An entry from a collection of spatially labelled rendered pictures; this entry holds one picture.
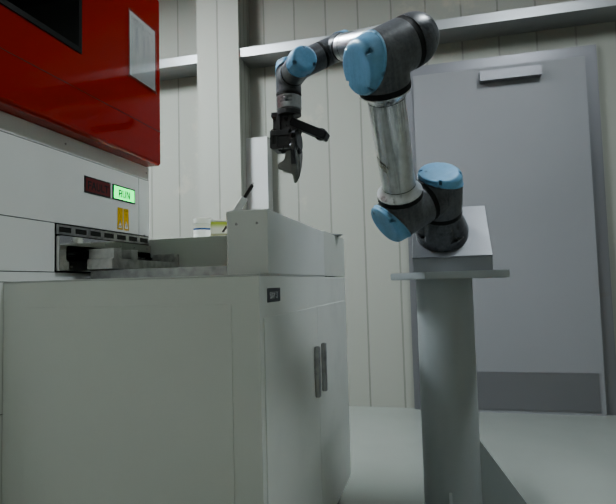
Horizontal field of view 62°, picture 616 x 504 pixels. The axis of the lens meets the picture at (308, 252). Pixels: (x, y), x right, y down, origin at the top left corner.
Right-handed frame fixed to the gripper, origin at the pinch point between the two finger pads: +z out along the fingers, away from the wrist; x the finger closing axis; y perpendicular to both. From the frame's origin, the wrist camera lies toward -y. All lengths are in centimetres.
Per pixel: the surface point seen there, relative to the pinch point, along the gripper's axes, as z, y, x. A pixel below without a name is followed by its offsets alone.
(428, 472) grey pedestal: 85, -34, -8
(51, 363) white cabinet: 47, 45, 46
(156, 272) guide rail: 26.8, 35.2, 18.8
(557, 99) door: -74, -112, -184
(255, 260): 25.6, -1.0, 40.0
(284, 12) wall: -157, 57, -187
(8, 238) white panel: 18, 59, 44
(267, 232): 19.8, -3.8, 39.9
